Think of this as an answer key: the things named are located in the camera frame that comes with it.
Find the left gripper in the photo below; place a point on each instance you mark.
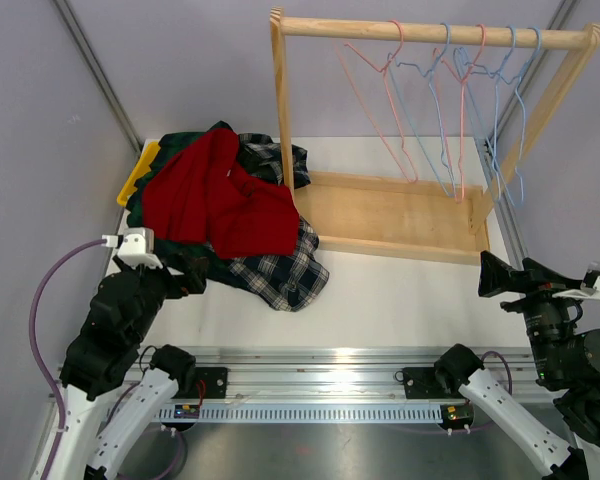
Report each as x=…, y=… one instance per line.
x=192, y=280

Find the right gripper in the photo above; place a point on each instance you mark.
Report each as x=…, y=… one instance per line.
x=533, y=277

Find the dark green plaid skirt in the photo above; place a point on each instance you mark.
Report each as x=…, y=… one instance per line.
x=147, y=209

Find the red skirt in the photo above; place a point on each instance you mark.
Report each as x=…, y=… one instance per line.
x=219, y=203

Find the navy white plaid skirt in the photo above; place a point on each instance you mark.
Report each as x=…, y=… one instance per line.
x=284, y=283

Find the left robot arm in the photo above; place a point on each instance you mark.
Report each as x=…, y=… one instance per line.
x=98, y=425

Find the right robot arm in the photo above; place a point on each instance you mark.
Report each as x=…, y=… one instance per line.
x=567, y=364

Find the wooden clothes rack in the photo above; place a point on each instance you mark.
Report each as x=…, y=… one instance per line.
x=411, y=219

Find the yellow plastic tray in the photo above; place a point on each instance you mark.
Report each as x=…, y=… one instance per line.
x=141, y=168

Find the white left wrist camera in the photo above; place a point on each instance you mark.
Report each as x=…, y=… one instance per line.
x=134, y=247

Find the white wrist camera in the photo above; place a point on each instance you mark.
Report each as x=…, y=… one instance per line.
x=589, y=288
x=134, y=247

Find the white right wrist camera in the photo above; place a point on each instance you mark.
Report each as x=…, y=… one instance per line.
x=589, y=288

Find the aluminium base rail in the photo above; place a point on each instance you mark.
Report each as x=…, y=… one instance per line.
x=343, y=385

